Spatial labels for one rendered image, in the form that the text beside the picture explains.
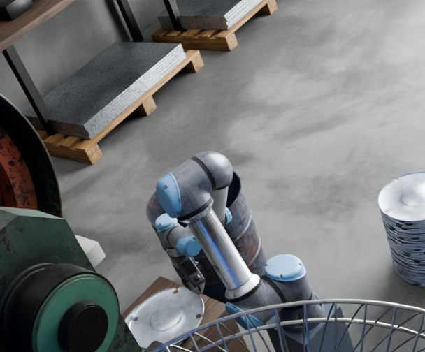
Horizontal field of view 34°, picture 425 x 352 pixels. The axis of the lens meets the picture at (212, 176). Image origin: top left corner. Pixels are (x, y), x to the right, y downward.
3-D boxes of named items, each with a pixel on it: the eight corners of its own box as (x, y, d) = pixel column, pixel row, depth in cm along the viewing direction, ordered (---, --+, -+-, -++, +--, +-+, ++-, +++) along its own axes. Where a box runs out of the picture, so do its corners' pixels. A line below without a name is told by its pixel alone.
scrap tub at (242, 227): (219, 237, 337) (186, 159, 311) (290, 255, 310) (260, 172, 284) (166, 297, 315) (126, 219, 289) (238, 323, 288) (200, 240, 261)
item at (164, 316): (143, 290, 267) (142, 289, 266) (212, 286, 256) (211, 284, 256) (119, 351, 245) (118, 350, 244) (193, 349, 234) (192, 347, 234)
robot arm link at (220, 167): (220, 129, 200) (214, 204, 243) (191, 149, 196) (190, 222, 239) (246, 156, 196) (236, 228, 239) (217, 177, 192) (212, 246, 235)
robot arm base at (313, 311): (298, 290, 228) (290, 269, 223) (334, 306, 218) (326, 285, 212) (268, 321, 222) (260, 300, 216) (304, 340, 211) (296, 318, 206)
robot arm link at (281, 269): (320, 290, 212) (310, 258, 204) (288, 317, 207) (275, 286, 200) (295, 273, 221) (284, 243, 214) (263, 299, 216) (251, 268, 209)
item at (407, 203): (365, 194, 272) (364, 193, 272) (428, 163, 275) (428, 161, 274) (404, 233, 248) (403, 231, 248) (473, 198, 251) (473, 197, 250)
